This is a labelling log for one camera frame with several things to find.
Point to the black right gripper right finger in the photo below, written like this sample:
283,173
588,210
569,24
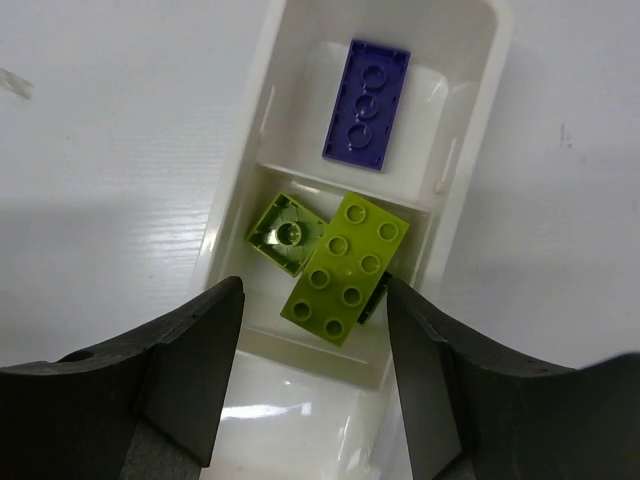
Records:
474,408

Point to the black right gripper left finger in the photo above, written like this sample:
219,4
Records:
145,404

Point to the small green lego brick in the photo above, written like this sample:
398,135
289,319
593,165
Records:
375,298

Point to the large green lego brick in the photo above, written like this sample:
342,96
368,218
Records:
345,269

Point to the green square lego brick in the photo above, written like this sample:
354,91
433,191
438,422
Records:
287,233

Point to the blue lego brick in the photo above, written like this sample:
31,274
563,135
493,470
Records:
366,104

